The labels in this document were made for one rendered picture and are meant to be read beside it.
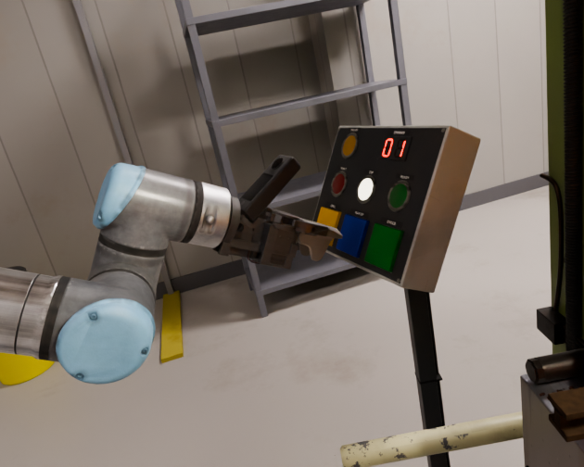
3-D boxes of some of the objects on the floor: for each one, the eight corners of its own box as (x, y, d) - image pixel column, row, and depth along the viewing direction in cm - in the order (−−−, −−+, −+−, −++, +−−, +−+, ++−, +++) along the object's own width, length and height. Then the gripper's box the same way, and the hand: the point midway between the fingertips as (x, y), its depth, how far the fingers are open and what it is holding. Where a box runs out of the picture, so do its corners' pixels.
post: (444, 562, 125) (393, 187, 90) (438, 548, 128) (388, 183, 94) (458, 560, 125) (413, 183, 90) (452, 546, 128) (408, 179, 94)
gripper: (205, 245, 71) (317, 265, 81) (223, 258, 63) (345, 280, 73) (219, 191, 70) (330, 219, 81) (238, 199, 63) (360, 229, 73)
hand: (336, 231), depth 76 cm, fingers closed
